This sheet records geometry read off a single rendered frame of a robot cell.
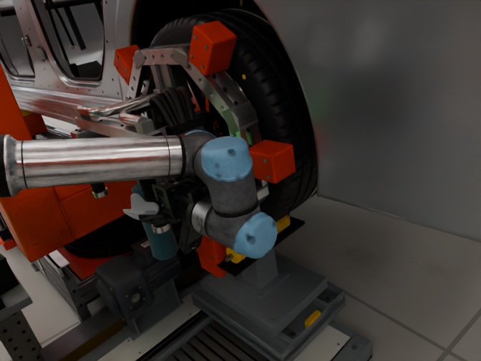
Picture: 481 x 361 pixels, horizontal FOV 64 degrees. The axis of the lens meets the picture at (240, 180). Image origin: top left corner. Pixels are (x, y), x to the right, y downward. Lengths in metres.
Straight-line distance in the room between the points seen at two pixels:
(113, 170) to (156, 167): 0.07
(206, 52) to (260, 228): 0.45
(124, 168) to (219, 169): 0.17
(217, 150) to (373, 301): 1.29
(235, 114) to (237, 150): 0.32
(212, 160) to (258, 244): 0.15
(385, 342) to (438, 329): 0.20
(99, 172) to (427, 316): 1.37
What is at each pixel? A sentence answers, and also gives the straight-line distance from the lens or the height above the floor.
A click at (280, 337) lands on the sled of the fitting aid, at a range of 1.39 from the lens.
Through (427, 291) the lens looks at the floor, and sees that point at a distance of 1.80.
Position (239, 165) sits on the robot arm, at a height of 0.98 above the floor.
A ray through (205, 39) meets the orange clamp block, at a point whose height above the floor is 1.13.
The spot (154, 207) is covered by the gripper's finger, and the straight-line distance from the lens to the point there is 0.80.
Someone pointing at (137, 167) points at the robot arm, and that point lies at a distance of 0.66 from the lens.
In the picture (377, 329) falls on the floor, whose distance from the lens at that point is 1.63.
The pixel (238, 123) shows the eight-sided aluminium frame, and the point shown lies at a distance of 0.87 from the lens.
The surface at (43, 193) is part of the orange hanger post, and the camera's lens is 1.43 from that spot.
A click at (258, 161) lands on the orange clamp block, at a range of 0.87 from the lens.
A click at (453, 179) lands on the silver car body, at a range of 0.75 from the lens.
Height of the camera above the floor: 1.20
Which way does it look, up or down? 25 degrees down
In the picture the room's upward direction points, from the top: 11 degrees counter-clockwise
